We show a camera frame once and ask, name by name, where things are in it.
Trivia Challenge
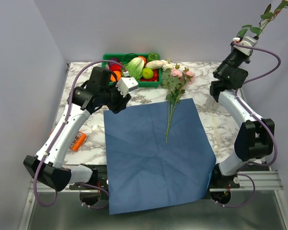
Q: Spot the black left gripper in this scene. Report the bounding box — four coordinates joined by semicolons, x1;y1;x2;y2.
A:
100;80;132;114

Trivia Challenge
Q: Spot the peach artificial rose stem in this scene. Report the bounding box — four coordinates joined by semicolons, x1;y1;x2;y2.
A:
237;0;288;39

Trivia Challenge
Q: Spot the pink artificial flower bouquet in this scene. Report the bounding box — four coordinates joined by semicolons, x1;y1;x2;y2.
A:
161;63;195;143

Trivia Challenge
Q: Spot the blue wrapping paper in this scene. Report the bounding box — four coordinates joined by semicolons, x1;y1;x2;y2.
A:
104;98;216;215

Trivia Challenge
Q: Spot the beige printed ribbon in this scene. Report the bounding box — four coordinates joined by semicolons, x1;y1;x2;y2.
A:
211;116;221;151

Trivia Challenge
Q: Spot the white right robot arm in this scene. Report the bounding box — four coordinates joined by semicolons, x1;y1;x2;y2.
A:
210;41;276;188

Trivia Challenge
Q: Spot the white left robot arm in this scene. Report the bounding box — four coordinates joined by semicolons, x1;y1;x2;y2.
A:
23;67;138;192

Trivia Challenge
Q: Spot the white ribbed vase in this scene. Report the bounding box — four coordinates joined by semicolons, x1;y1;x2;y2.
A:
205;95;220;111

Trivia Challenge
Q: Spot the orange toy fruit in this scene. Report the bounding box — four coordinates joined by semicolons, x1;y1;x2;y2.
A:
110;71;122;82

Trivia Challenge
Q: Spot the red toy pepper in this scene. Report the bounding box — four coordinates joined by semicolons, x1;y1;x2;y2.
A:
109;64;122;72

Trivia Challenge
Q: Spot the green toy cabbage leaf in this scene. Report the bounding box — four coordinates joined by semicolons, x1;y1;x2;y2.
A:
124;57;145;81

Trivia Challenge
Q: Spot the green toy lime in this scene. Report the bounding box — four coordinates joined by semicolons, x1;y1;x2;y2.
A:
142;68;154;80

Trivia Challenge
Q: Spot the red toy chili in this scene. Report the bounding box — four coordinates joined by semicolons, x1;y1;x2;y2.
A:
140;69;159;82

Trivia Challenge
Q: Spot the orange snack box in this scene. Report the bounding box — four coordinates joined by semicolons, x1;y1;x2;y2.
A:
68;131;87;152

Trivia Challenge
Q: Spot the green plastic basket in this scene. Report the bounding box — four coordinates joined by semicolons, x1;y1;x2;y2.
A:
103;53;162;88

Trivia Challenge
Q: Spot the beige toy potato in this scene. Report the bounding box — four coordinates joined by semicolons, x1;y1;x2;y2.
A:
145;60;164;70

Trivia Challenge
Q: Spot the orange toy carrot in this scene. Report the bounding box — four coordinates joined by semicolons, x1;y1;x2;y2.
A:
138;56;147;65

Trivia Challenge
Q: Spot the green toy bell pepper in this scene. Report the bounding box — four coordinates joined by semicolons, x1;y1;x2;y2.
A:
146;53;160;62

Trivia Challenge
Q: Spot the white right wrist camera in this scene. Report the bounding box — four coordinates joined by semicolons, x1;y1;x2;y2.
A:
232;35;258;56

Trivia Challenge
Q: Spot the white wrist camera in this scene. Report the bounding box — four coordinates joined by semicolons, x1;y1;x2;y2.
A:
232;35;258;56
116;77;139;97

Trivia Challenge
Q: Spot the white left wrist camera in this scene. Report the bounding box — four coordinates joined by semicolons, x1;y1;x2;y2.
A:
116;77;139;97

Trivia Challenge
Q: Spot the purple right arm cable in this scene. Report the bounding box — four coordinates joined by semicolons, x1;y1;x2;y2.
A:
215;43;282;208

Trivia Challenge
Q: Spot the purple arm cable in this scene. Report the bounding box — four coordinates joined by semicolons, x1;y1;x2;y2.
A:
33;60;130;209
215;43;282;208

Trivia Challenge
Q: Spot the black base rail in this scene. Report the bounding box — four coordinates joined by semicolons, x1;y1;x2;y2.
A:
39;164;252;200

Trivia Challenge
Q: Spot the aluminium frame rail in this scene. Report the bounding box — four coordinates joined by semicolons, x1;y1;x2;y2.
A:
37;171;283;193

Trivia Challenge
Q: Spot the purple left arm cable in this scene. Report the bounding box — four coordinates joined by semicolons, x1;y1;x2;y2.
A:
33;60;130;209

